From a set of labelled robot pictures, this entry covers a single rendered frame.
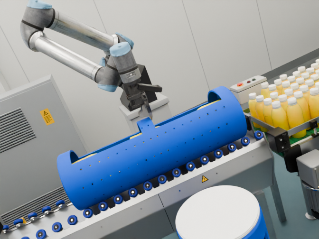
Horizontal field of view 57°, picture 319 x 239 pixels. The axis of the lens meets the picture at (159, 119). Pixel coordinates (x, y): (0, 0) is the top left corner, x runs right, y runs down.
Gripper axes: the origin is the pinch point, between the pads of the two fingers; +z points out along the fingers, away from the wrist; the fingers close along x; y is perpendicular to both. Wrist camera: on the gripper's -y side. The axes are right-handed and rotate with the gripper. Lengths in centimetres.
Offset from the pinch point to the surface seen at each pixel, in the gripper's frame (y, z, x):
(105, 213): 37.9, 30.6, 11.2
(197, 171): -9.6, 30.8, 11.4
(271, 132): -47, 23, 20
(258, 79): -71, 13, -25
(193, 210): 4, 20, 50
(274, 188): -64, 93, -27
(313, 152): -60, 37, 27
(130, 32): -43, -27, -279
